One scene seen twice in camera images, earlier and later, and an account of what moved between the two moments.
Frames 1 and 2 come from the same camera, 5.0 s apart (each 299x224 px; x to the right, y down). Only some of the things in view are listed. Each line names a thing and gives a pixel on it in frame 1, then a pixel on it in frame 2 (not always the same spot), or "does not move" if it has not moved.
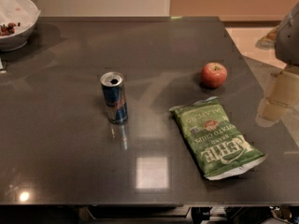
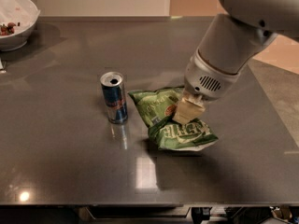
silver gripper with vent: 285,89 -> 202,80
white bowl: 18,19 does not move
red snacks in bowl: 7,30 does not move
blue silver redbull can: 115,96 does not move
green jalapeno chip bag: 220,147 -> 155,108
